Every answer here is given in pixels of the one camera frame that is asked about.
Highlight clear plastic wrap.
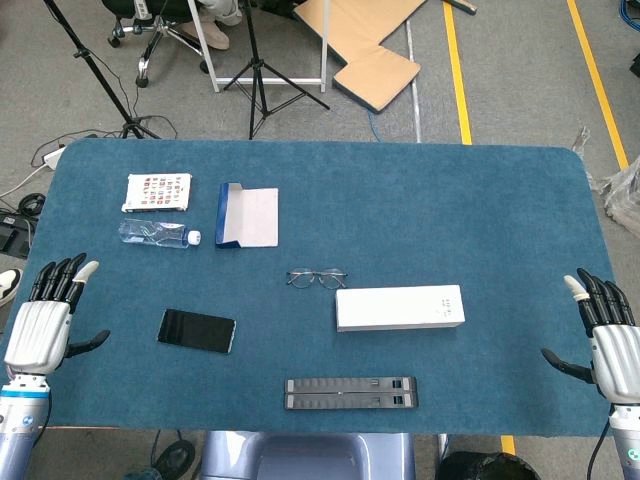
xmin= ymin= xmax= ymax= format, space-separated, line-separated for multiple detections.
xmin=572 ymin=126 xmax=640 ymax=235

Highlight clear plastic water bottle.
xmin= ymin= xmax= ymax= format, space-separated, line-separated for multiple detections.
xmin=118 ymin=218 xmax=203 ymax=249

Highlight black light stand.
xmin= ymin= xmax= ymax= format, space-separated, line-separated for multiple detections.
xmin=42 ymin=0 xmax=162 ymax=140

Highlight beige shoe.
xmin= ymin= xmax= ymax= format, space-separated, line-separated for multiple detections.
xmin=180 ymin=17 xmax=231 ymax=51

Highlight round wire-frame eyeglasses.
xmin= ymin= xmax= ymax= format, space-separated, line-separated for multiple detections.
xmin=286 ymin=267 xmax=349 ymax=291

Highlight white patterned packet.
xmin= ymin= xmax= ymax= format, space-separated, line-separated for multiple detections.
xmin=121 ymin=172 xmax=193 ymax=214

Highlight smartphone with light blue back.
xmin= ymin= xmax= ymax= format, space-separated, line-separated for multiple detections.
xmin=157 ymin=308 xmax=238 ymax=356

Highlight open blue and white box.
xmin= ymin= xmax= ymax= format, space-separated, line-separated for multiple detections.
xmin=214 ymin=182 xmax=280 ymax=250

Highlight office chair base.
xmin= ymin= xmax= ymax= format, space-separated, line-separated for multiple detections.
xmin=101 ymin=0 xmax=211 ymax=89

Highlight blue cable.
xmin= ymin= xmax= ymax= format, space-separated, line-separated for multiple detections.
xmin=366 ymin=107 xmax=384 ymax=143

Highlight black foot pedal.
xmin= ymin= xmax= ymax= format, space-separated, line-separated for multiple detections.
xmin=0 ymin=208 xmax=37 ymax=259

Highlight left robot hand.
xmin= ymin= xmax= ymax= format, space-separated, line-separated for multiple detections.
xmin=3 ymin=252 xmax=111 ymax=377

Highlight white long rectangular box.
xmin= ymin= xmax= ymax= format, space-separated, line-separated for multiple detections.
xmin=334 ymin=284 xmax=466 ymax=334

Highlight blue table cloth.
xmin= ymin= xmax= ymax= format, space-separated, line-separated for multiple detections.
xmin=0 ymin=138 xmax=640 ymax=437

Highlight black round bin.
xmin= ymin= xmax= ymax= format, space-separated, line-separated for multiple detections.
xmin=436 ymin=450 xmax=542 ymax=480

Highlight white sneaker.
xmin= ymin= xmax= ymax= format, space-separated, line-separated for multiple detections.
xmin=0 ymin=268 xmax=23 ymax=308

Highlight folded grey laptop stand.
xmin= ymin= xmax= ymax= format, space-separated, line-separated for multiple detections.
xmin=283 ymin=376 xmax=419 ymax=411

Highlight blue robot torso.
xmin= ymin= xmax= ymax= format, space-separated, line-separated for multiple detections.
xmin=198 ymin=430 xmax=417 ymax=480

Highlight flattened brown cardboard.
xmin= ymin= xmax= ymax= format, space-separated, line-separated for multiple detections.
xmin=292 ymin=0 xmax=429 ymax=113

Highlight black shoe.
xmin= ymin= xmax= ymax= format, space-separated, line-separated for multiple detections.
xmin=151 ymin=440 xmax=197 ymax=480

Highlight white power strip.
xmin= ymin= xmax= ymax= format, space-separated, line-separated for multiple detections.
xmin=42 ymin=145 xmax=67 ymax=171

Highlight white metal frame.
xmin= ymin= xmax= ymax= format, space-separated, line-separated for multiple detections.
xmin=187 ymin=0 xmax=331 ymax=94

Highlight black tripod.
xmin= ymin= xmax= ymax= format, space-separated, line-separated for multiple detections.
xmin=222 ymin=0 xmax=331 ymax=141

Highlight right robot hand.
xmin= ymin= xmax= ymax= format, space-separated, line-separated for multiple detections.
xmin=541 ymin=268 xmax=640 ymax=406

